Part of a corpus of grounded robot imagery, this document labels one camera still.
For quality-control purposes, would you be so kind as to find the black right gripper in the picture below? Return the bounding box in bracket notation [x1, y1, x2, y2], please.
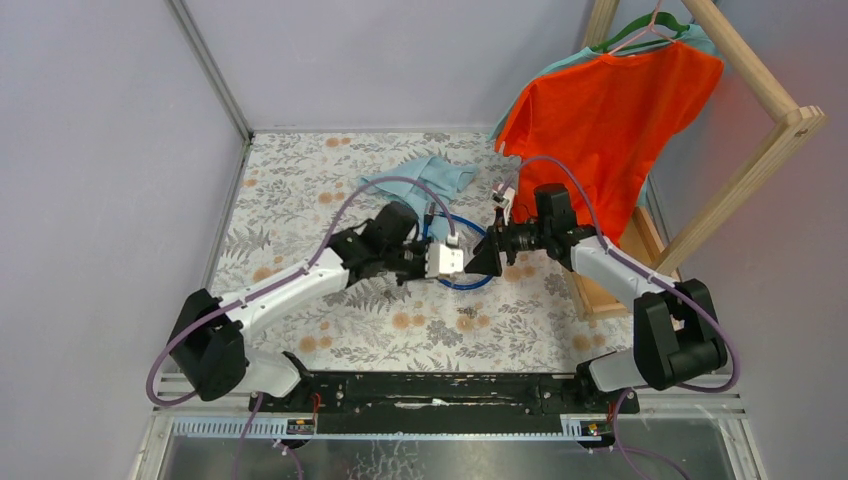
[464, 206, 550, 277]

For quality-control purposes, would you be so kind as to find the blue cable lock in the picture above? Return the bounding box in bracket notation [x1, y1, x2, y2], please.
[421, 201, 497, 291]

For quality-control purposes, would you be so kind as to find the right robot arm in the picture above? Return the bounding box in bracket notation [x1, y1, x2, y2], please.
[465, 184, 728, 412]

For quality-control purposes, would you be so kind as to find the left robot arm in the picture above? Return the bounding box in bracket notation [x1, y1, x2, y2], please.
[166, 201, 443, 411]

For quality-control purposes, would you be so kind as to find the light blue towel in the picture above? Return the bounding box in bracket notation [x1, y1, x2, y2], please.
[358, 155, 479, 226]

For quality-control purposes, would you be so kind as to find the wooden clothes rack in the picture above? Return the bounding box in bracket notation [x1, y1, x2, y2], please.
[561, 0, 829, 323]

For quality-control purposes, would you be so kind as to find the orange t-shirt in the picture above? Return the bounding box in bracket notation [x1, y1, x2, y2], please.
[494, 42, 724, 242]

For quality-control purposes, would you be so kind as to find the pink clothes hanger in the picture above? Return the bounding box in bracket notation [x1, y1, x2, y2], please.
[600, 1, 687, 54]

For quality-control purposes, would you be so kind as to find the green clothes hanger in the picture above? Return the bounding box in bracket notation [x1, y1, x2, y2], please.
[590, 11, 689, 53]

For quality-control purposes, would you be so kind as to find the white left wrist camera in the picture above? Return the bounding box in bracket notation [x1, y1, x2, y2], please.
[424, 233, 465, 278]

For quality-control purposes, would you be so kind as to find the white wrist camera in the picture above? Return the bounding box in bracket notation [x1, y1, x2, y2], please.
[424, 233, 465, 278]
[492, 183, 516, 225]

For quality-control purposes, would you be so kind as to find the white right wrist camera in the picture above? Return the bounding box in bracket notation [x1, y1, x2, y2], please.
[492, 183, 516, 225]

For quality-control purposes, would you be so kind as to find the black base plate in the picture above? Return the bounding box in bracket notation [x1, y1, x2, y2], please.
[249, 371, 640, 421]

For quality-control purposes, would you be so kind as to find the aluminium slotted rail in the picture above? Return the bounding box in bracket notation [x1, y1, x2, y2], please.
[172, 412, 613, 445]

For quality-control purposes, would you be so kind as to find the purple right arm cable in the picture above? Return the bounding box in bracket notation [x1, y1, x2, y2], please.
[500, 156, 742, 480]

